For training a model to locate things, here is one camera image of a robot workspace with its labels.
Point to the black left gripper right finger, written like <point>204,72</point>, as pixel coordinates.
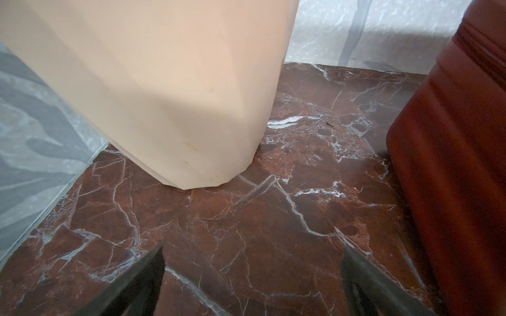
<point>369,292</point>

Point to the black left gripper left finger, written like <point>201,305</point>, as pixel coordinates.
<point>135,292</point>

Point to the red hard-shell suitcase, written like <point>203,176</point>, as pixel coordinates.
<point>448,150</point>

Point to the beige flower pot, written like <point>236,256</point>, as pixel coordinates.
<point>183,88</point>

